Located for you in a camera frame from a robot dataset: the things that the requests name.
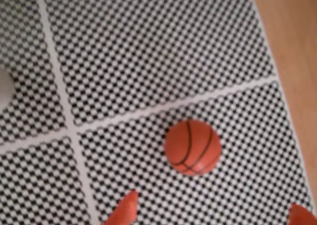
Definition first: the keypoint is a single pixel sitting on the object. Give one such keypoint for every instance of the cream paper cup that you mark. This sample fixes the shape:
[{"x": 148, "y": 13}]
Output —
[{"x": 3, "y": 91}]

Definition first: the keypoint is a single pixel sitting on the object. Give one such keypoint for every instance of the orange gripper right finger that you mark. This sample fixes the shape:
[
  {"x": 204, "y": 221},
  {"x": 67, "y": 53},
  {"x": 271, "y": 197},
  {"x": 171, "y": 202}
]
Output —
[{"x": 302, "y": 217}]

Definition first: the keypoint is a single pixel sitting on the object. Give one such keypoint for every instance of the orange toy basketball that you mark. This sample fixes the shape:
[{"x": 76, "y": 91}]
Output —
[{"x": 192, "y": 148}]

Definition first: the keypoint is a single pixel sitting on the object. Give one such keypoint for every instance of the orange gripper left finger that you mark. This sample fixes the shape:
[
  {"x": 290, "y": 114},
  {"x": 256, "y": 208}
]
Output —
[{"x": 123, "y": 212}]

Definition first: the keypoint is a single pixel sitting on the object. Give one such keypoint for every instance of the black white checkerboard paper sheet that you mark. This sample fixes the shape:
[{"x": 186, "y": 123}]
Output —
[
  {"x": 148, "y": 49},
  {"x": 247, "y": 135},
  {"x": 24, "y": 36},
  {"x": 37, "y": 185}
]

